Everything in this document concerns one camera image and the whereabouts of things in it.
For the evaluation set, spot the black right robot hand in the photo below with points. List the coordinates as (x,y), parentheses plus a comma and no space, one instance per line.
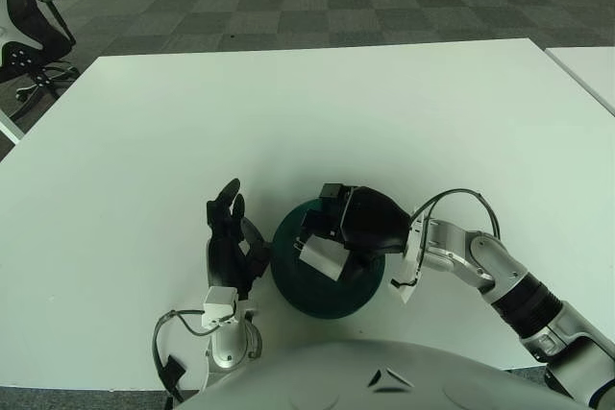
(375,223)

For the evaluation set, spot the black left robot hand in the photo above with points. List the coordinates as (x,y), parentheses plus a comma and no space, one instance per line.
(226,261)

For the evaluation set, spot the white square charger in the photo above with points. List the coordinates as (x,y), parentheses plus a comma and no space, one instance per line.
(322,256)

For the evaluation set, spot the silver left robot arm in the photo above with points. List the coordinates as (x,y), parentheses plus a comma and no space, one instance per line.
(228,347)

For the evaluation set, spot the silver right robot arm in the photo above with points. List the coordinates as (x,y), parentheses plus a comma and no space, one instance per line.
(523,295)

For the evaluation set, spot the dark green round plate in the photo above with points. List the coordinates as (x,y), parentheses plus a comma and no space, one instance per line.
(331,299)

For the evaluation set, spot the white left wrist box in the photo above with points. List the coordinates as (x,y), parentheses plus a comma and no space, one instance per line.
(218,302)

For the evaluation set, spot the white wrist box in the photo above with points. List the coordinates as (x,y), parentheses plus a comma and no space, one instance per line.
(406,280)
(218,302)

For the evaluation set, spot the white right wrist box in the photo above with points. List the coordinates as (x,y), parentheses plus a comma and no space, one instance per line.
(406,280)

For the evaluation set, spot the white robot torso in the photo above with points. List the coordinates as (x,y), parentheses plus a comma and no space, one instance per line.
(336,381)

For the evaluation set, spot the white side table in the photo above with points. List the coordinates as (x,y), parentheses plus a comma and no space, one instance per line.
(591,69)

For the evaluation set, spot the black office chair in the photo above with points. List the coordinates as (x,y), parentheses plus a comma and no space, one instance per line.
(26,26)

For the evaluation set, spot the white desk frame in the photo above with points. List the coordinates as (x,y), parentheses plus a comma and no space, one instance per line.
(10,129)

